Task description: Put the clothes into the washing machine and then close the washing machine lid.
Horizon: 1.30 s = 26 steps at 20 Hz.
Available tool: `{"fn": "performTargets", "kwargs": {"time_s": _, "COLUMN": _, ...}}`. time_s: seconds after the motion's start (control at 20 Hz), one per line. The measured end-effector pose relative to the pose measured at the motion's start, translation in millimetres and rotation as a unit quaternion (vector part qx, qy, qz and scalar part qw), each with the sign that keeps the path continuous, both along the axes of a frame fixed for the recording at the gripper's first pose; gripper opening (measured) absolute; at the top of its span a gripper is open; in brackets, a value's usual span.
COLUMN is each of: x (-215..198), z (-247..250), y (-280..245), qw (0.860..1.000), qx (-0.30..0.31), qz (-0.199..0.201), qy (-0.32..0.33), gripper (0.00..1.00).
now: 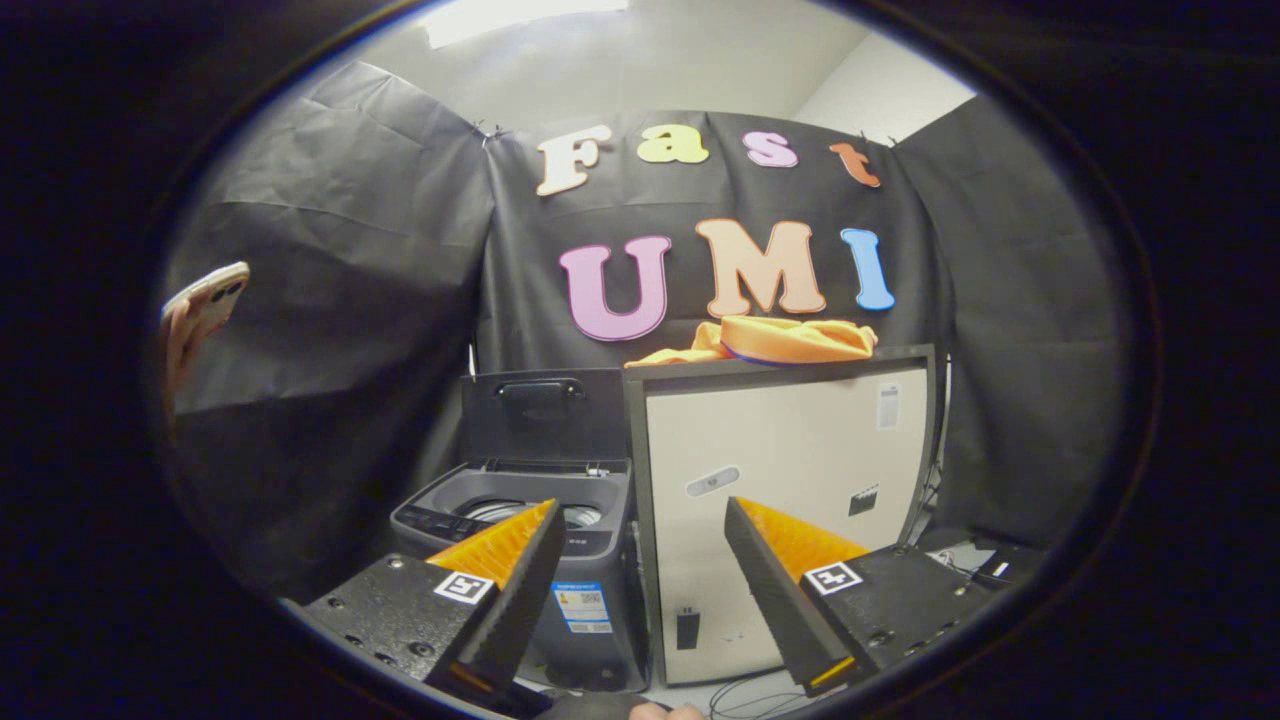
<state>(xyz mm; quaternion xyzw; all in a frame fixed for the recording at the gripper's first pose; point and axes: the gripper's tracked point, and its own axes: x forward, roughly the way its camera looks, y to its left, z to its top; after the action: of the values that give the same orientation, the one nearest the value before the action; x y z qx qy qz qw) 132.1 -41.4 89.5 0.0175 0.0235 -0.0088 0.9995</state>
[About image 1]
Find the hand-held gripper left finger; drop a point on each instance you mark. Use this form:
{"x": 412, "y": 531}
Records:
{"x": 520, "y": 590}

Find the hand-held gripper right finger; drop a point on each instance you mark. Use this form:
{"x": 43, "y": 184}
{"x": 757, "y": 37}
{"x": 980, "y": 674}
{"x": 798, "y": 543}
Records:
{"x": 775, "y": 590}

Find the grey washing machine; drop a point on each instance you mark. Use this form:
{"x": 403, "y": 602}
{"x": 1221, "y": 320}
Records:
{"x": 600, "y": 585}

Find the orange clothes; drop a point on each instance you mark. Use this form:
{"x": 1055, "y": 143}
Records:
{"x": 790, "y": 340}

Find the person's leg in dark trousers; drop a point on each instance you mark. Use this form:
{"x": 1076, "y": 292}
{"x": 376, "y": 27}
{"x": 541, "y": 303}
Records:
{"x": 600, "y": 708}

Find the dark box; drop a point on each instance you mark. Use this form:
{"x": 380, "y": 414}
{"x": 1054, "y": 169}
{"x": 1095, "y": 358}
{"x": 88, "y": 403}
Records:
{"x": 1010, "y": 568}

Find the black backdrop cloth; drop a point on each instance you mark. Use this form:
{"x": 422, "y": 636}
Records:
{"x": 380, "y": 250}

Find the pale smartphone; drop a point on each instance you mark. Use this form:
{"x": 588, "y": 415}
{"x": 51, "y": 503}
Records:
{"x": 212, "y": 298}

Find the beige cabinet with dark frame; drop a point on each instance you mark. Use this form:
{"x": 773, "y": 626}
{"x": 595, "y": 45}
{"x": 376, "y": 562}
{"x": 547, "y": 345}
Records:
{"x": 780, "y": 440}

